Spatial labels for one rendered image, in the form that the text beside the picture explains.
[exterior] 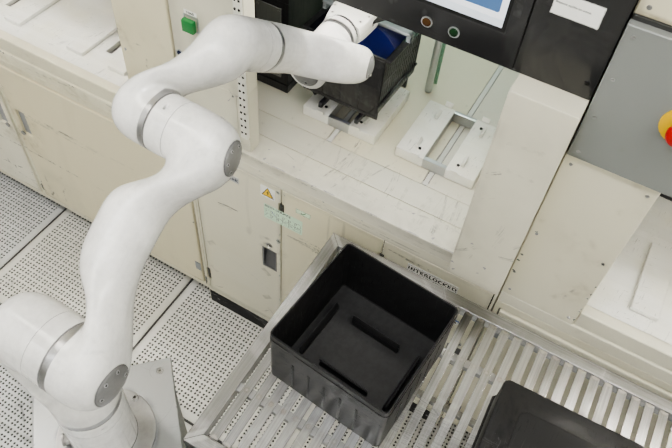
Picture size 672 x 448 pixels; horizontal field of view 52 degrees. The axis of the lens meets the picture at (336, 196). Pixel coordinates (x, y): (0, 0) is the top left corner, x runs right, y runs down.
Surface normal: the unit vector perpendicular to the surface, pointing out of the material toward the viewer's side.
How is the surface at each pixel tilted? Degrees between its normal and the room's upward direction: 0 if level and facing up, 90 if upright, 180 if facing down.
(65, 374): 38
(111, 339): 60
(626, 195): 90
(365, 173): 0
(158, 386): 0
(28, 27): 0
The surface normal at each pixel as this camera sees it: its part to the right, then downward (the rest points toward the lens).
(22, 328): -0.09, -0.45
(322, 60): 0.33, 0.32
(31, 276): 0.06, -0.63
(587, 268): -0.50, 0.65
